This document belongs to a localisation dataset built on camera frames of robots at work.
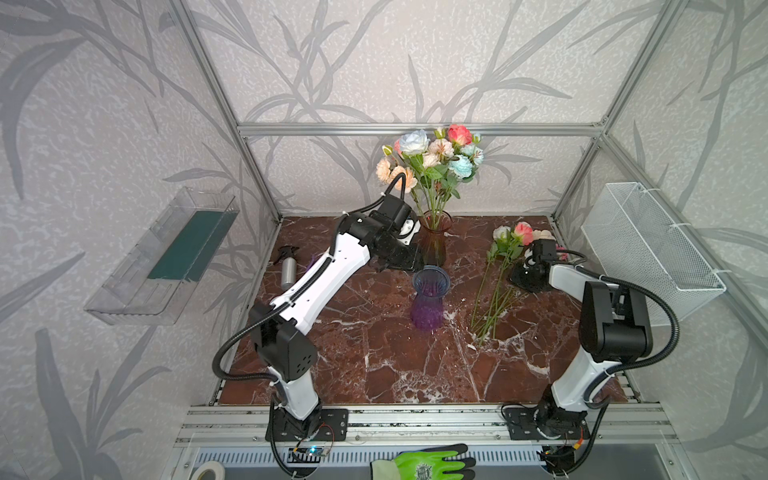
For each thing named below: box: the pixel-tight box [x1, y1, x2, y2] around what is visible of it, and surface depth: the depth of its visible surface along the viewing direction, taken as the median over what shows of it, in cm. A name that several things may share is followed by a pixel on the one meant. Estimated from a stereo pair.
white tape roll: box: [191, 461, 226, 480], surface depth 69 cm
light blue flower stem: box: [442, 144, 484, 229], surface depth 87 cm
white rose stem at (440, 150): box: [424, 139, 455, 229], surface depth 84 cm
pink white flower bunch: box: [472, 221, 534, 345], surface depth 101 cm
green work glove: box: [370, 443, 477, 480], surface depth 69 cm
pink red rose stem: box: [442, 124, 473, 228], surface depth 88 cm
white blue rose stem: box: [400, 130, 432, 229], surface depth 76 cm
